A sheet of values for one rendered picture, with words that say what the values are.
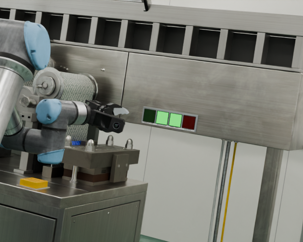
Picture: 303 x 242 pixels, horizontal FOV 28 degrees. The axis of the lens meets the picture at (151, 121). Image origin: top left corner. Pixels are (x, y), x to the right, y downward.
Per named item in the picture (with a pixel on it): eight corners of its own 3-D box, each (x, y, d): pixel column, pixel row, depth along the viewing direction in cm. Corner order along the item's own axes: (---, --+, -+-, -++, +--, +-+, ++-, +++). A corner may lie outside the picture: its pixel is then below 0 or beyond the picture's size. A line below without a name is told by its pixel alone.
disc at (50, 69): (30, 102, 240) (35, 65, 239) (31, 102, 240) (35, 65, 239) (60, 107, 233) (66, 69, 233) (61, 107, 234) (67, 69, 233)
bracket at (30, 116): (12, 172, 234) (23, 94, 233) (22, 171, 240) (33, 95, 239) (22, 174, 232) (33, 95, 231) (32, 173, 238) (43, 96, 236)
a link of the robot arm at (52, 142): (33, 157, 188) (38, 123, 187) (66, 163, 185) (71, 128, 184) (21, 159, 180) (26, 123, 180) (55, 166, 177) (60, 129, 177)
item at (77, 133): (52, 146, 235) (59, 99, 234) (84, 144, 257) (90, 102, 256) (54, 146, 235) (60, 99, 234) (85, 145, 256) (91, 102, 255)
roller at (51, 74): (33, 98, 239) (37, 69, 238) (69, 101, 262) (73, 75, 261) (57, 102, 234) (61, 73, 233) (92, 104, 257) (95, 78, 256)
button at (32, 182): (18, 185, 209) (19, 178, 209) (31, 183, 215) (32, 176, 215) (35, 189, 206) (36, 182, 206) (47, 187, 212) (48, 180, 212)
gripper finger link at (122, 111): (119, 100, 207) (100, 102, 200) (132, 105, 203) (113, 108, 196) (118, 108, 207) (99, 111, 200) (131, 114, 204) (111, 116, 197)
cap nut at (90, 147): (82, 150, 227) (84, 138, 227) (87, 150, 231) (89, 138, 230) (91, 151, 226) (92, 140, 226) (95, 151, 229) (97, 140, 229)
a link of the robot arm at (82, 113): (81, 104, 183) (73, 130, 184) (91, 105, 186) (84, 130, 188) (65, 97, 187) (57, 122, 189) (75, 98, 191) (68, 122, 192)
